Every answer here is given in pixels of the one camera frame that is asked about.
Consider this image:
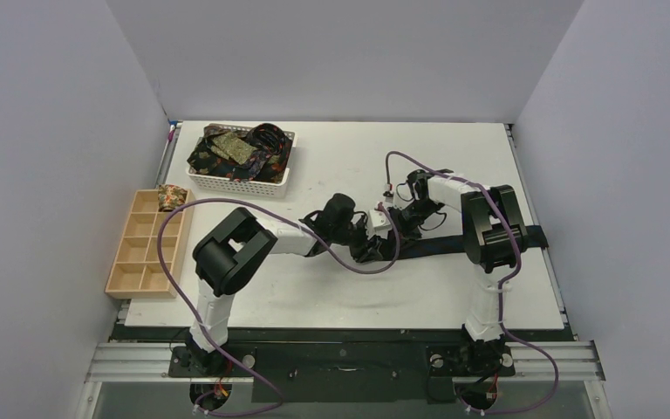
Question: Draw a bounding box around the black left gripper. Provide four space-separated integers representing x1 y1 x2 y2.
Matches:
332 217 383 263

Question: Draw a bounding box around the blue brown striped tie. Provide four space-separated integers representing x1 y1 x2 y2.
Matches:
353 225 549 263

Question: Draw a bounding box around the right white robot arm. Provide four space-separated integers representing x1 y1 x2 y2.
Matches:
394 169 528 373

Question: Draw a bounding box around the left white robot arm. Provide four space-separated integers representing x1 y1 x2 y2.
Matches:
186 193 402 375

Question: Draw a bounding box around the pile of patterned ties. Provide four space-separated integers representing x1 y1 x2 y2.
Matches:
187 123 293 183

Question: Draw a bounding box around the white perforated plastic basket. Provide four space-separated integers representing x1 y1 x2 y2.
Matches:
187 124 297 198

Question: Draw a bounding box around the rolled floral tie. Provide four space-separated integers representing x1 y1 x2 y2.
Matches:
157 184 188 212

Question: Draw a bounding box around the wooden compartment tray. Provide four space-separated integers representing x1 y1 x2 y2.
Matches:
105 189 194 299

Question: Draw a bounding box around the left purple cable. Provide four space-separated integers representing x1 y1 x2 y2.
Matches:
156 197 402 417

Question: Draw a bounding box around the purple cable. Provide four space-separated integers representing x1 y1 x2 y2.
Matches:
156 197 402 417
384 150 560 417

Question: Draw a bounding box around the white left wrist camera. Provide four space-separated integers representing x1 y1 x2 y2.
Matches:
366 202 392 238

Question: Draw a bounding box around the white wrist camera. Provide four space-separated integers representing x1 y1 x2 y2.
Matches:
382 183 393 202
366 202 392 238

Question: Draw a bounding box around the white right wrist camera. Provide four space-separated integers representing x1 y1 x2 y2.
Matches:
382 183 393 202

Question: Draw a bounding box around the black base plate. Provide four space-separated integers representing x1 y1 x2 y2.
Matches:
111 325 564 404

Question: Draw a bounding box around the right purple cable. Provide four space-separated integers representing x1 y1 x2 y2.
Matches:
384 150 560 417

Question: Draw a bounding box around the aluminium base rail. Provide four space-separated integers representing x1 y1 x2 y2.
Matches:
85 341 605 383

